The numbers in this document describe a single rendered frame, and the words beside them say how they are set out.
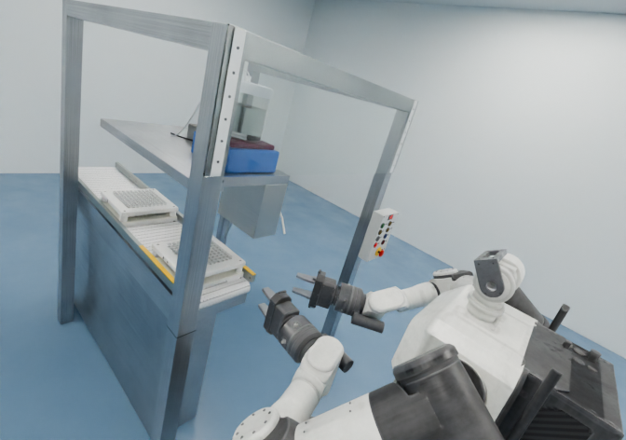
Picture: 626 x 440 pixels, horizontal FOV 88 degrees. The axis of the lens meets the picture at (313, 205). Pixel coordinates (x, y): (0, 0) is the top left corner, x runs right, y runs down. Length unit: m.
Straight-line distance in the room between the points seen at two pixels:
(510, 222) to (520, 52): 1.81
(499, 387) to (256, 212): 0.81
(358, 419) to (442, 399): 0.11
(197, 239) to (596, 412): 0.83
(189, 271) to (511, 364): 0.75
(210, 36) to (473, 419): 0.84
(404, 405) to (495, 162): 3.87
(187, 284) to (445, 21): 4.32
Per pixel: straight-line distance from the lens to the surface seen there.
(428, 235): 4.52
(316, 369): 0.73
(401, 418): 0.51
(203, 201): 0.87
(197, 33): 0.90
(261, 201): 1.09
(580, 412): 0.65
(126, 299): 1.72
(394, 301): 1.04
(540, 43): 4.39
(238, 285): 1.28
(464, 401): 0.51
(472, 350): 0.62
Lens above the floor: 1.54
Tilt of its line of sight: 18 degrees down
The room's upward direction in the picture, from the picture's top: 16 degrees clockwise
